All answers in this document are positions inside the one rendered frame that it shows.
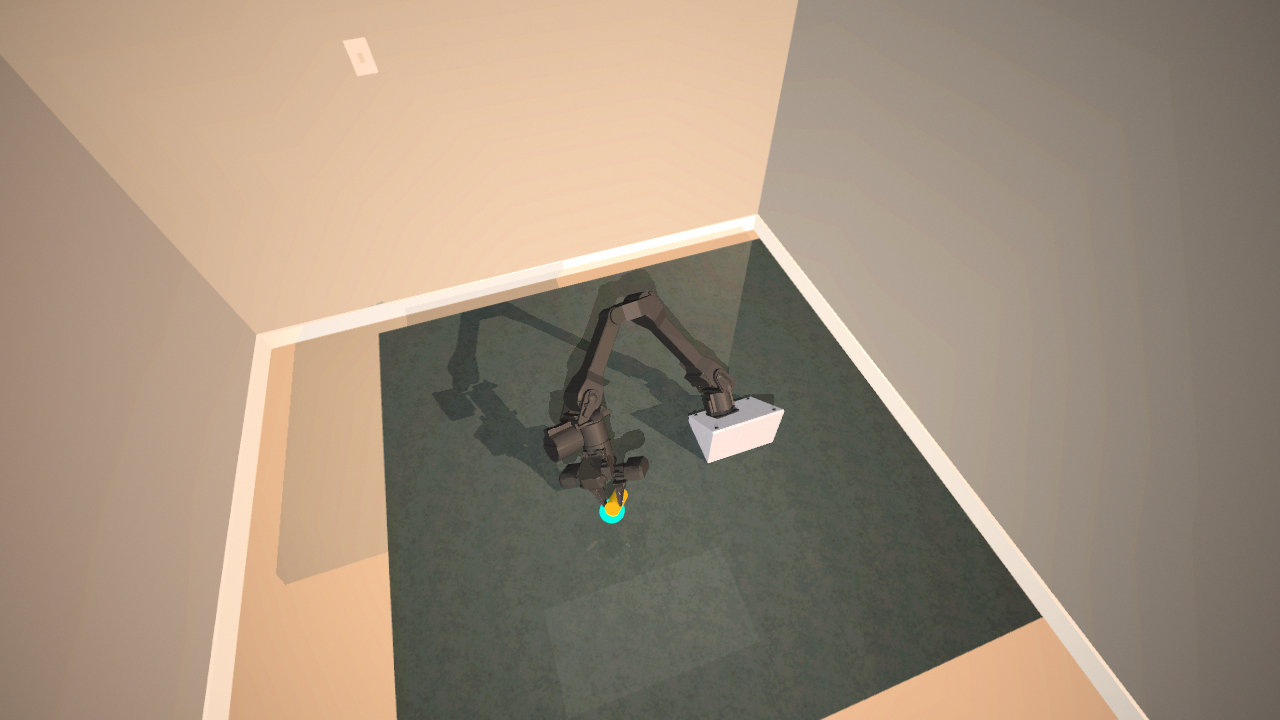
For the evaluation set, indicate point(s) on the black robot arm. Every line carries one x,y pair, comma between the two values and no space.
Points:
585,390

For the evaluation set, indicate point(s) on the yellow cylinder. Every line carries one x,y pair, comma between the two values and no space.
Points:
612,508

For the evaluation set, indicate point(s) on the cyan circle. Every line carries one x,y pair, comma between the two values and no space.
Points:
610,519

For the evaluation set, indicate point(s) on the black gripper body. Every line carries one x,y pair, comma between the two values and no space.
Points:
634,469

